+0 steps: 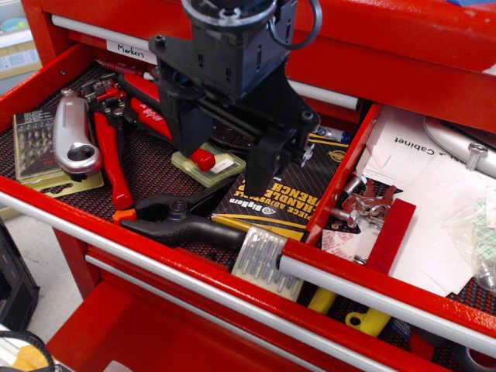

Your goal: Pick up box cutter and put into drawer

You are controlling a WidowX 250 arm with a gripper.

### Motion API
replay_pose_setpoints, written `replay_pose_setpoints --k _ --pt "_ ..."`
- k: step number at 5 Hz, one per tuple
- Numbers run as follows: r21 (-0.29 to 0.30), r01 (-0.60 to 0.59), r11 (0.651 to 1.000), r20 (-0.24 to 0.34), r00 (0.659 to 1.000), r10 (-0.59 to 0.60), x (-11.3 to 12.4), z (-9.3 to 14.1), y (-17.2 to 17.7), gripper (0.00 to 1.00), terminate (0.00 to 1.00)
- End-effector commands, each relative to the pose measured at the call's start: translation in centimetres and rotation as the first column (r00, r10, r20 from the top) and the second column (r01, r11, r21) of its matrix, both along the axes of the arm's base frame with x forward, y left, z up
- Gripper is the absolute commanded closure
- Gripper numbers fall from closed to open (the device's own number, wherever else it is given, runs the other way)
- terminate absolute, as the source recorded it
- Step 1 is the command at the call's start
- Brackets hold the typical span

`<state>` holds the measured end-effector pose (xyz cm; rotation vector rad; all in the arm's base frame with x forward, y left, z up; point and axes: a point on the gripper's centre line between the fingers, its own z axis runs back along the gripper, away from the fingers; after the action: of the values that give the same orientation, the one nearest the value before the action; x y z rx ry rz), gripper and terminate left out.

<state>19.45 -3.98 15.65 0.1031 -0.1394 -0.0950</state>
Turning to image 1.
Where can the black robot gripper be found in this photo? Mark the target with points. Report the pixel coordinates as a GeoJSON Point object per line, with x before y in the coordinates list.
{"type": "Point", "coordinates": [233, 70]}

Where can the silver box cutter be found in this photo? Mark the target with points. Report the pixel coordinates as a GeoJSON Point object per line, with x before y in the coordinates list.
{"type": "Point", "coordinates": [73, 147]}

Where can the black yellow tap wrench box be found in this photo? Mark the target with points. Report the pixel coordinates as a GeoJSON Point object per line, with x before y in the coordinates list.
{"type": "Point", "coordinates": [292, 197]}

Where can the red left drawer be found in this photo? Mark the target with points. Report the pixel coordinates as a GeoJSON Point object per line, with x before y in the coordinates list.
{"type": "Point", "coordinates": [147, 305]}

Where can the red drawer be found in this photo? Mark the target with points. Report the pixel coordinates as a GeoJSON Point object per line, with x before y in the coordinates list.
{"type": "Point", "coordinates": [147, 305]}
{"type": "Point", "coordinates": [434, 313]}

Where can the red right drawer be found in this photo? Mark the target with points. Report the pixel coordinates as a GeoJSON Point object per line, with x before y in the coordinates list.
{"type": "Point", "coordinates": [434, 313]}

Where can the red black crimping pliers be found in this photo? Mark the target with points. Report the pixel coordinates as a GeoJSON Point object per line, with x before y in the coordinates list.
{"type": "Point", "coordinates": [144, 101]}

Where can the small yellow plastic case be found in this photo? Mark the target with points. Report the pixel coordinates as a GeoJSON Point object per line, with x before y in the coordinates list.
{"type": "Point", "coordinates": [209, 165]}

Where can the black spring clamp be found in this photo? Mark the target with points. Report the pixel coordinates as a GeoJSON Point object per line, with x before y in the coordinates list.
{"type": "Point", "coordinates": [173, 219]}

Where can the blue dry erase marker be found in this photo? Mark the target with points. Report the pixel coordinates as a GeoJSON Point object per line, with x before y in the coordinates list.
{"type": "Point", "coordinates": [334, 134]}

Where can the red marker pen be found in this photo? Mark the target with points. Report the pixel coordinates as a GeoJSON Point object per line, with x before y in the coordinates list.
{"type": "Point", "coordinates": [125, 69]}

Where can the clear bit set case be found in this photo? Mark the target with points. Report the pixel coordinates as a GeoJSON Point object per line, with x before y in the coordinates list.
{"type": "Point", "coordinates": [258, 263]}

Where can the white markers label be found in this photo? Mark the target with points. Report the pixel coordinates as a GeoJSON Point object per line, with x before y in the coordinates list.
{"type": "Point", "coordinates": [131, 51]}

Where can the white paper manual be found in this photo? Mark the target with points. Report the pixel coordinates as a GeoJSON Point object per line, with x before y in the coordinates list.
{"type": "Point", "coordinates": [399, 152]}

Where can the red tool cabinet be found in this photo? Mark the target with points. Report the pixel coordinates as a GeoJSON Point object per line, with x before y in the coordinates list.
{"type": "Point", "coordinates": [429, 57]}

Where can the red flat strip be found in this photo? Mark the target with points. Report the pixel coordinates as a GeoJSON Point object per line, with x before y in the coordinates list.
{"type": "Point", "coordinates": [390, 238]}

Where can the drill bit set case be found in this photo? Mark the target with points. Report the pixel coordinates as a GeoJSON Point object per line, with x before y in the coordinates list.
{"type": "Point", "coordinates": [35, 165]}

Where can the black crate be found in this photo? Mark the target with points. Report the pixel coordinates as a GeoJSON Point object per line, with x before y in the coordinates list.
{"type": "Point", "coordinates": [19, 291]}

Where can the clear plastic bag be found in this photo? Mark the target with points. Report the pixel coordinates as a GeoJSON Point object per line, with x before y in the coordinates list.
{"type": "Point", "coordinates": [472, 230]}

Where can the red wire stripper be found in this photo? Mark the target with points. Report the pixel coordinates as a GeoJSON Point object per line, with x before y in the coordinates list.
{"type": "Point", "coordinates": [108, 104]}

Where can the silver cabinet handle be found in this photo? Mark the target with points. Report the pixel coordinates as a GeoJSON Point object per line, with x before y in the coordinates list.
{"type": "Point", "coordinates": [455, 138]}

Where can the yellow handled tool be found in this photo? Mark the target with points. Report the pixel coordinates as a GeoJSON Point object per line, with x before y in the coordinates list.
{"type": "Point", "coordinates": [372, 322]}

